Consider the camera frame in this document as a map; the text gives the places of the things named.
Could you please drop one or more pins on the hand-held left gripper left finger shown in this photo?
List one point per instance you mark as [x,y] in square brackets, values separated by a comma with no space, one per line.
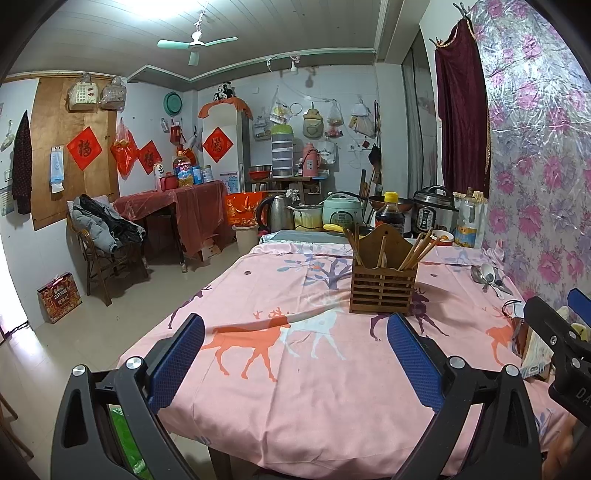
[178,355]

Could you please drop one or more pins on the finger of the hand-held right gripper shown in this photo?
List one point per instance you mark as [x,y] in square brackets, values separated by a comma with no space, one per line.
[551,325]
[581,300]

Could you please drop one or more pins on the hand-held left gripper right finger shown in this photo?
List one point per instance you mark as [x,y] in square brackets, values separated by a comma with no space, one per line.
[413,360]

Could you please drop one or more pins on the wooden chopstick holder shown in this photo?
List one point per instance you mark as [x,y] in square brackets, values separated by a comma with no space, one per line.
[383,286]

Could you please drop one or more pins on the group of wooden chopsticks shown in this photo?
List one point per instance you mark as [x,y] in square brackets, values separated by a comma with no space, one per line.
[415,251]

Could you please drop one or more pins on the striped paper packet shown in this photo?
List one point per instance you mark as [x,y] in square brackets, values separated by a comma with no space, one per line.
[538,368]

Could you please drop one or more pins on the small metal spoon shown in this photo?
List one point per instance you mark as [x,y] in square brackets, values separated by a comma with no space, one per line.
[485,285]

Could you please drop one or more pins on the white ceramic spoon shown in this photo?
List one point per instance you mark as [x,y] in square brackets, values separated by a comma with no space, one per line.
[488,272]

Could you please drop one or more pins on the large metal spoon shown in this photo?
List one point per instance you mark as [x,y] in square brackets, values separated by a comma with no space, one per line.
[477,274]

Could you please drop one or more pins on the wooden chair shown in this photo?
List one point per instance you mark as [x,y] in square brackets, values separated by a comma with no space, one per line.
[106,272]

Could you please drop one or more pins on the cardboard box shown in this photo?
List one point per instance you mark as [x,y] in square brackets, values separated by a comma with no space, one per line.
[210,249]

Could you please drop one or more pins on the pink deer print tablecloth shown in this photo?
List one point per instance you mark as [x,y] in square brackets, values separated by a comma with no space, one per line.
[300,369]

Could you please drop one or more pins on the red white bowl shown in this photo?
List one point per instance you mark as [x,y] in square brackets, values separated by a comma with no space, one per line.
[445,237]

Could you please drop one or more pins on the clear oil bottle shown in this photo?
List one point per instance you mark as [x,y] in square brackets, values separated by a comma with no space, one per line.
[468,226]

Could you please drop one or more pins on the red gift box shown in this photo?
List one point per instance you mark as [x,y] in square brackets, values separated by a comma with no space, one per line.
[60,299]

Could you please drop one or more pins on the white bucket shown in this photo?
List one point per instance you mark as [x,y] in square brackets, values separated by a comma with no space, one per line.
[245,239]

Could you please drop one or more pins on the black jacket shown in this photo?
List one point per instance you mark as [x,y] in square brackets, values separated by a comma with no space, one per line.
[127,228]

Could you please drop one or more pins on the red-covered side table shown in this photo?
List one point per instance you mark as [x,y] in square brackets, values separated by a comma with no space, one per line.
[194,212]

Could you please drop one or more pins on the floral plastic sheet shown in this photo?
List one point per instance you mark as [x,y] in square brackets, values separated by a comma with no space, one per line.
[531,161]

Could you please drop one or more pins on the soy sauce bottle yellow cap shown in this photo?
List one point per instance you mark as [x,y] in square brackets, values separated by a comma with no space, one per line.
[390,214]

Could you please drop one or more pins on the silver pressure cooker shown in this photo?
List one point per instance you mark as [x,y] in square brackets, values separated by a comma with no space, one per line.
[434,212]

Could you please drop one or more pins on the yellow dish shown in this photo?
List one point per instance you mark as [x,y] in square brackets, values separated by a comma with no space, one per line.
[334,227]

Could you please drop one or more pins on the grey jacket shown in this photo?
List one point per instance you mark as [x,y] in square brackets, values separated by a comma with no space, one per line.
[92,226]

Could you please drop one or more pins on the red gift bag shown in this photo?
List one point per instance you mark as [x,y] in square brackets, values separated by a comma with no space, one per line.
[244,210]

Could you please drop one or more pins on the green rice cooker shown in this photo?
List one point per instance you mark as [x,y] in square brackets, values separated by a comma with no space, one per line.
[341,210]

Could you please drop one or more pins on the grey blue cloth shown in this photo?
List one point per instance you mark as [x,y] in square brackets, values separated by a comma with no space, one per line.
[300,236]

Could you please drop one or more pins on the steel electric kettle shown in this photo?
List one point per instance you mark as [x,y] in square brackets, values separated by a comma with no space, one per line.
[279,214]

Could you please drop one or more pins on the metal pot with lid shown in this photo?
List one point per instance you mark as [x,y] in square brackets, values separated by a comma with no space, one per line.
[307,217]

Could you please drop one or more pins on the blue white poster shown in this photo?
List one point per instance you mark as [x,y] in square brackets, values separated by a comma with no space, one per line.
[231,182]

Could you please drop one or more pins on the clear jar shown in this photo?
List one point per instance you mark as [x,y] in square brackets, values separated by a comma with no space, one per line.
[207,175]

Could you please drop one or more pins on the yellow cooking oil jug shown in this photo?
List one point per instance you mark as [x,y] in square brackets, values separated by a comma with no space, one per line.
[183,171]

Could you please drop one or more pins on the red diamond paper decoration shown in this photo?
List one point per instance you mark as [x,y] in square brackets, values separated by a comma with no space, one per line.
[84,149]
[218,145]
[150,158]

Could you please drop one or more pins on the red basin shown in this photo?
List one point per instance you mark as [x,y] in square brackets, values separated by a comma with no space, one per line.
[260,173]

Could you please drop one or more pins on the wooden shelf table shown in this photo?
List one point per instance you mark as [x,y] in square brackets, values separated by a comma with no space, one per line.
[286,180]

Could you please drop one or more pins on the black hanging pan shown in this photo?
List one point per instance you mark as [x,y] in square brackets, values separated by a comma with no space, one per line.
[374,156]

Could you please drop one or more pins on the red plastic bag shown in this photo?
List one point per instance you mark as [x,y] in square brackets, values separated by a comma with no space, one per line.
[123,150]

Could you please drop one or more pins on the red hanging pouch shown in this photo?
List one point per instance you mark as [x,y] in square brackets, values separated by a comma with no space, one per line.
[175,134]

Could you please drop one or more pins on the white blue hanging packet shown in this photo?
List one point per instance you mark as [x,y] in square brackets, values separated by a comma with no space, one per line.
[57,168]

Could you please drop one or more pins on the white tote bag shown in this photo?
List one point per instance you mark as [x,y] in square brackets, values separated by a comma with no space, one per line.
[328,153]

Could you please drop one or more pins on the pink thermos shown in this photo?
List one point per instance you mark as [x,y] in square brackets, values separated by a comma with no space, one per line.
[311,160]

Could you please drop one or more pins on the tiered green lid container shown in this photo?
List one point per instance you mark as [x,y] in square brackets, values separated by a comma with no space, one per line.
[282,152]

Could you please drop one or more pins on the white refrigerator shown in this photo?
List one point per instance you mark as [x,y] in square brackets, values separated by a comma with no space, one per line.
[226,122]

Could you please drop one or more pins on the white hanging cloth bag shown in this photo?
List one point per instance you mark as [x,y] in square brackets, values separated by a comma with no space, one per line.
[361,121]

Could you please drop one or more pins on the dark hanging garment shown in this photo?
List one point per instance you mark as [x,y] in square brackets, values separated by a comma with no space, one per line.
[21,166]

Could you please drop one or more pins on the clear bag red contents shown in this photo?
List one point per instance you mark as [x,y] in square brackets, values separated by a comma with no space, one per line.
[335,122]

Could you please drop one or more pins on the green round basin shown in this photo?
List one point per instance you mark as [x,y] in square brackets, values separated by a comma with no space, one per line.
[173,103]

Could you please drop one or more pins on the orange cloth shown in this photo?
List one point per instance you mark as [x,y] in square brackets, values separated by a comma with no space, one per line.
[226,105]

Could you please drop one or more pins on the beige hanging bag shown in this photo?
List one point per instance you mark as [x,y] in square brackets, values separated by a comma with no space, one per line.
[312,122]

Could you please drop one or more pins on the white plastic bag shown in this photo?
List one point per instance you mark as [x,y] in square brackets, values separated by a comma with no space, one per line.
[280,110]

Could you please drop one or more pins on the plush panda toy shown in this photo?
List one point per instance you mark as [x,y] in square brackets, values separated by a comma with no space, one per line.
[223,91]

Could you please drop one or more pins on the clear plastic handbag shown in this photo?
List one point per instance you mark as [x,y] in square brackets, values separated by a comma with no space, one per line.
[113,94]

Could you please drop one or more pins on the wooden board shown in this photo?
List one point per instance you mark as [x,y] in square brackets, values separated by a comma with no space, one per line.
[51,115]

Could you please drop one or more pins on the white handbag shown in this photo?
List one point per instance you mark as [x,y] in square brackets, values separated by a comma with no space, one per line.
[83,94]

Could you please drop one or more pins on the green ceiling fan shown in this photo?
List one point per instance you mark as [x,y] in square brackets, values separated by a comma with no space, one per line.
[196,42]

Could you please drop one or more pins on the wooden stool frame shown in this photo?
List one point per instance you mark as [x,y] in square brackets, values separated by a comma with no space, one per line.
[11,424]

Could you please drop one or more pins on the white wall lamp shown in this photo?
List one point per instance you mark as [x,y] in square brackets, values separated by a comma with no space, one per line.
[294,67]

